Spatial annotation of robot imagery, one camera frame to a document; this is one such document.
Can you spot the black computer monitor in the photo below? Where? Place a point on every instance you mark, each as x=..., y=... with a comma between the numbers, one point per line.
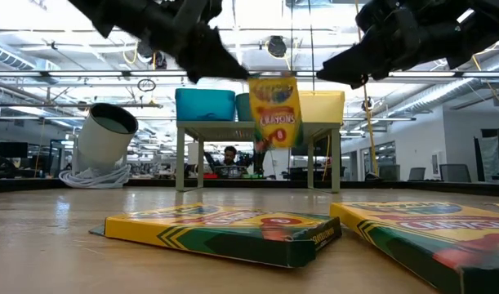
x=13, y=150

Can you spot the small red tray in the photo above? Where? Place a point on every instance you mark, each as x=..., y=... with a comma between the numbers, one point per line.
x=210, y=176

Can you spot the grey office chair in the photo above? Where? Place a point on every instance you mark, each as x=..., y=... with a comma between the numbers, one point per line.
x=455, y=173
x=417, y=174
x=390, y=172

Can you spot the small green tray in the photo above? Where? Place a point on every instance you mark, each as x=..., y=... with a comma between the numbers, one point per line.
x=251, y=176

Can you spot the black aluminium table frame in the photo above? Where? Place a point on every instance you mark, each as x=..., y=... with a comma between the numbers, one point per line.
x=396, y=184

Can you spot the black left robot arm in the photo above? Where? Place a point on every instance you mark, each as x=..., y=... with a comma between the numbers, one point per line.
x=90, y=10

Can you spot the person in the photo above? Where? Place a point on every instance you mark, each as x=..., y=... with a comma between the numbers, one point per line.
x=229, y=157

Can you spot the small teal plastic bin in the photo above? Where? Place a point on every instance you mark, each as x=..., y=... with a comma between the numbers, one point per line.
x=243, y=110

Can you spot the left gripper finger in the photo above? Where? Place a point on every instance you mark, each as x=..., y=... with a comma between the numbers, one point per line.
x=194, y=75
x=212, y=57

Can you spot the white tipped cylinder container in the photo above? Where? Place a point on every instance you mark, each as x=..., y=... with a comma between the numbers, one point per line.
x=98, y=151

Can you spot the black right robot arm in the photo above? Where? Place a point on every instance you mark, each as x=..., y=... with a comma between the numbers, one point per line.
x=486, y=24

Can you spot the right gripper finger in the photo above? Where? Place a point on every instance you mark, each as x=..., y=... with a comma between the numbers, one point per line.
x=351, y=61
x=359, y=83

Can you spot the blue plastic bin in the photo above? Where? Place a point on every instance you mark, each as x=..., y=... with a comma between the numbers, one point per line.
x=204, y=106

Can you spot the yellow plastic bin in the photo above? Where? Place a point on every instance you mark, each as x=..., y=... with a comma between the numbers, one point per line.
x=322, y=108

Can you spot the black background robot arm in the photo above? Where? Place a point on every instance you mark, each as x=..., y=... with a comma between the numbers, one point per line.
x=257, y=165

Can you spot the pale green small shelf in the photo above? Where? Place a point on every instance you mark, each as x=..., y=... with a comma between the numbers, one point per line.
x=216, y=131

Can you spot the yellow Crayola crayon box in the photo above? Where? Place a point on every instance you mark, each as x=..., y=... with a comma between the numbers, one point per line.
x=216, y=241
x=275, y=114
x=416, y=232

